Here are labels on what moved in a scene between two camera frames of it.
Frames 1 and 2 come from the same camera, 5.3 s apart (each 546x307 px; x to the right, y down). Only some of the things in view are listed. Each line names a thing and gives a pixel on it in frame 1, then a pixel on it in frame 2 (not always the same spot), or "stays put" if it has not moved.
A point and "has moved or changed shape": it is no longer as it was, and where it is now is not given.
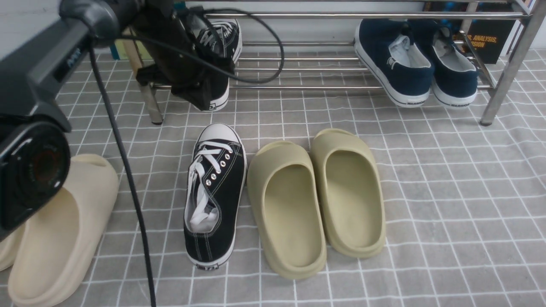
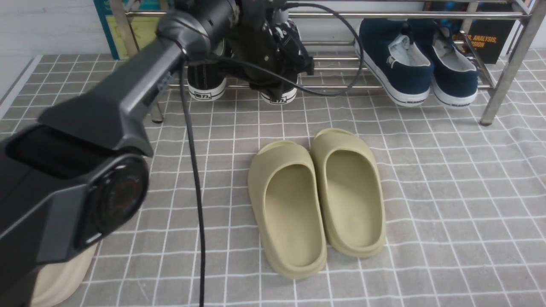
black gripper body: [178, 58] to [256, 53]
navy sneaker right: [455, 72] stays put
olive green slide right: [351, 194] stays put
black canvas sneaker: [214, 196] to [291, 58]
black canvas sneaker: [223, 40] has moved or changed shape
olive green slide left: [283, 192] stays put
